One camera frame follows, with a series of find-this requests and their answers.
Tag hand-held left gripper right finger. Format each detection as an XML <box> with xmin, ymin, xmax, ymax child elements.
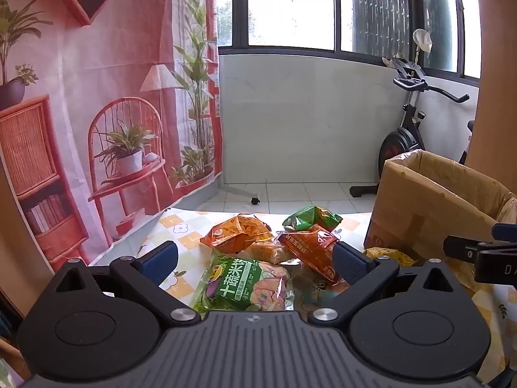
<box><xmin>309</xmin><ymin>242</ymin><xmax>473</xmax><ymax>326</ymax></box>

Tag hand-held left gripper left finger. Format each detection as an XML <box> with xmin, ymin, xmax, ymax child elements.
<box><xmin>40</xmin><ymin>241</ymin><xmax>201</xmax><ymax>327</ymax></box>

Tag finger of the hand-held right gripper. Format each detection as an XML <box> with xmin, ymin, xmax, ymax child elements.
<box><xmin>491</xmin><ymin>222</ymin><xmax>517</xmax><ymax>244</ymax></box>
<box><xmin>443</xmin><ymin>234</ymin><xmax>485</xmax><ymax>263</ymax></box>

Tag brown cardboard box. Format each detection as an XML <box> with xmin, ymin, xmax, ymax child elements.
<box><xmin>364</xmin><ymin>149</ymin><xmax>517</xmax><ymax>292</ymax></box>

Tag orange bread packet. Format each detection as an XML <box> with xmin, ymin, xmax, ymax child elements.
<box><xmin>242</xmin><ymin>240</ymin><xmax>300</xmax><ymax>265</ymax></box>

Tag checkered flower tablecloth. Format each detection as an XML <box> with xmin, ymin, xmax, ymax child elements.
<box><xmin>139</xmin><ymin>206</ymin><xmax>517</xmax><ymax>388</ymax></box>

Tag yellow snack packet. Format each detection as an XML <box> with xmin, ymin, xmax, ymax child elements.
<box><xmin>363</xmin><ymin>246</ymin><xmax>418</xmax><ymax>268</ymax></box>

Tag orange-red snack bag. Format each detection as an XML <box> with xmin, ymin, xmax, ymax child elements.
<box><xmin>277</xmin><ymin>228</ymin><xmax>344</xmax><ymax>286</ymax></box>

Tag green snack bag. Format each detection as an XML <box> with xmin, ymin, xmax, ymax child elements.
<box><xmin>282</xmin><ymin>205</ymin><xmax>344</xmax><ymax>233</ymax></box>

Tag green rice cracker packet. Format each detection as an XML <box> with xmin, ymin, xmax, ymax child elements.
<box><xmin>193</xmin><ymin>251</ymin><xmax>296</xmax><ymax>313</ymax></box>

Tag orange crinkled snack bag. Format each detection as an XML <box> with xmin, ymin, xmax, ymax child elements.
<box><xmin>200</xmin><ymin>214</ymin><xmax>275</xmax><ymax>253</ymax></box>

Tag black exercise bike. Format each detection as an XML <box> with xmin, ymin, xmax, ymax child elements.
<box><xmin>349</xmin><ymin>54</ymin><xmax>477</xmax><ymax>199</ymax></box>

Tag brown wooden panel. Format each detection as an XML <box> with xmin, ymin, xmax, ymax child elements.
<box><xmin>0</xmin><ymin>164</ymin><xmax>55</xmax><ymax>318</ymax></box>

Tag wooden cabinet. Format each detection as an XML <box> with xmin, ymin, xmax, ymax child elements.
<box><xmin>464</xmin><ymin>0</ymin><xmax>517</xmax><ymax>180</ymax></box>

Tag white plastic bag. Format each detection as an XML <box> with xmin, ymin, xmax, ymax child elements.
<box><xmin>412</xmin><ymin>28</ymin><xmax>434</xmax><ymax>53</ymax></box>

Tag dark framed window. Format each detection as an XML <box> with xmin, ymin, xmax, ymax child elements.
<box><xmin>216</xmin><ymin>0</ymin><xmax>483</xmax><ymax>85</ymax></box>

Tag printed wall cloth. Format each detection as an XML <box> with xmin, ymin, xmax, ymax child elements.
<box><xmin>0</xmin><ymin>0</ymin><xmax>225</xmax><ymax>269</ymax></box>

